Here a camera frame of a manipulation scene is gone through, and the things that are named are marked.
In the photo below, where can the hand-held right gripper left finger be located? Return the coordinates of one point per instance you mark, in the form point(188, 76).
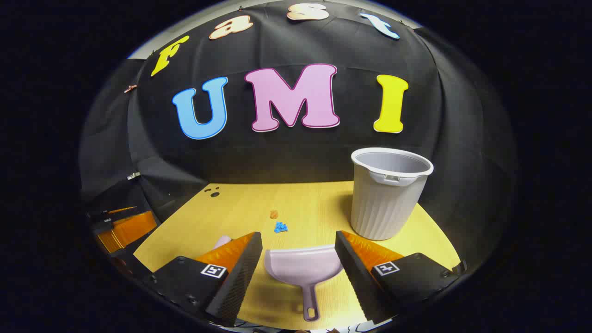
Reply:
point(240, 277)

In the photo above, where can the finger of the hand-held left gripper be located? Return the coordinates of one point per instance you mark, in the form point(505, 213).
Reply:
point(106, 213)
point(132, 229)

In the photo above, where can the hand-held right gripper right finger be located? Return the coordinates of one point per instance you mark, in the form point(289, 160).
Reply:
point(358, 277)

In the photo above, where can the small light pink broom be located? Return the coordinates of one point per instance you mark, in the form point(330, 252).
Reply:
point(224, 241)

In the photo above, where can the light pink plastic dustpan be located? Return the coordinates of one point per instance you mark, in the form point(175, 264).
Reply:
point(300, 268)

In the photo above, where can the blue paper ball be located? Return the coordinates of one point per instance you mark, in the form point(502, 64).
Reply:
point(280, 227)

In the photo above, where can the white ribbed garbage bin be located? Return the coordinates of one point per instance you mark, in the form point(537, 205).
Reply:
point(384, 208)

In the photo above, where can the small metal clip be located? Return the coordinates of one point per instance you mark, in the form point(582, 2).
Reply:
point(133, 175)

